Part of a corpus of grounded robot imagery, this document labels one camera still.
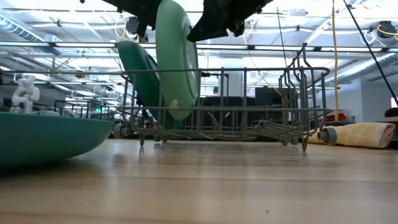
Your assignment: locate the yellow strap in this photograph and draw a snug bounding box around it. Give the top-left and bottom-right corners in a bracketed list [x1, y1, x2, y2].
[331, 0, 340, 123]

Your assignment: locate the red object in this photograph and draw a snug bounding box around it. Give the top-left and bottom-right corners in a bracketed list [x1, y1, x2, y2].
[323, 110, 356, 123]

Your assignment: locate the dark green plate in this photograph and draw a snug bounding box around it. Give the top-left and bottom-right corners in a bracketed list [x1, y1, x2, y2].
[117, 40, 184, 130]

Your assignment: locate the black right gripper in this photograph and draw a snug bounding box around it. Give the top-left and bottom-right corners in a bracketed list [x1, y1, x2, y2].
[187, 0, 275, 43]

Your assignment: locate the black ceiling cable reel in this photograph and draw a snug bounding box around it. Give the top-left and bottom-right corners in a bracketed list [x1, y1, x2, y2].
[376, 20, 398, 40]
[126, 16, 141, 36]

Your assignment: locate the yellow checked towel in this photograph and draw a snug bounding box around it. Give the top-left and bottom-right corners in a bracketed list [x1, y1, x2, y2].
[307, 122, 396, 149]

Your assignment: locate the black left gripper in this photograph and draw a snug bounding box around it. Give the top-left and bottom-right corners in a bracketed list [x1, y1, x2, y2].
[102, 0, 163, 43]

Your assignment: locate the black keyboard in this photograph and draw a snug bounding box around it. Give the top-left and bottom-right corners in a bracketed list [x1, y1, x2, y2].
[183, 86, 289, 128]

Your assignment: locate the grey wire dish rack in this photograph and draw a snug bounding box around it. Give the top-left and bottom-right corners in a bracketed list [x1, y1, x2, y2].
[113, 42, 338, 152]

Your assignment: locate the silver ceiling duct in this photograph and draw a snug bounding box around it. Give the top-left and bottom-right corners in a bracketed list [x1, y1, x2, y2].
[0, 14, 63, 57]
[313, 52, 398, 87]

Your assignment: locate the teal plate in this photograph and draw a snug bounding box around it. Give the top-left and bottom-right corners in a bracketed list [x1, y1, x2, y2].
[0, 111, 116, 166]

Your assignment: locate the black aluminium table frame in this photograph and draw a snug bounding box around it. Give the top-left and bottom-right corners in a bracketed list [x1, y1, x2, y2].
[107, 132, 315, 142]

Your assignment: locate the black taut cable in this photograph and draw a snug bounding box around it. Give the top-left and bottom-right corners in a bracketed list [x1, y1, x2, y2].
[343, 0, 398, 98]

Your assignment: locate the light green plate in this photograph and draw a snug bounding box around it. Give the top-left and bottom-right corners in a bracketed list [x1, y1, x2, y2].
[155, 0, 200, 121]

